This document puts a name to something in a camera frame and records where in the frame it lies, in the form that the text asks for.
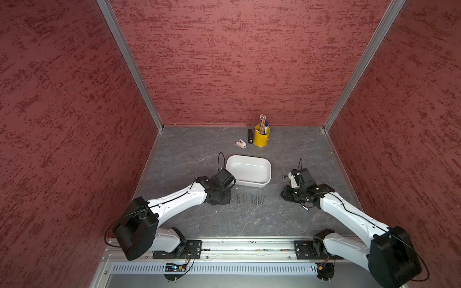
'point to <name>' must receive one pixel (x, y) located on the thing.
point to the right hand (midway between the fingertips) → (283, 197)
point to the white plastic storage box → (248, 171)
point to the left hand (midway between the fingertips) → (224, 202)
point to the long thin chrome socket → (238, 198)
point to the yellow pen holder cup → (260, 139)
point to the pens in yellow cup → (263, 125)
